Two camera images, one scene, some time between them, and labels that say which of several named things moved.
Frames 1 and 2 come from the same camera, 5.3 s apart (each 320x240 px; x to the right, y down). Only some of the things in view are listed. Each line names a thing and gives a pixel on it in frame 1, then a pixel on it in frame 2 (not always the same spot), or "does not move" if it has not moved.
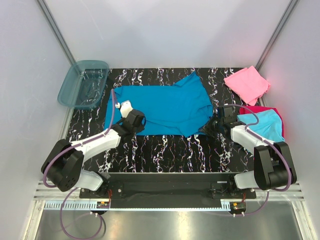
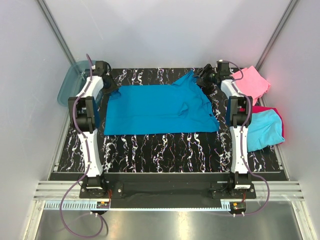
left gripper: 141,128 to 113,87
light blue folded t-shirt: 269,126 does not move
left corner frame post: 57,30 does not move
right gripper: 207,130 to 206,69
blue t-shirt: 183,109 does not move
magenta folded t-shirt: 245,110 does not move
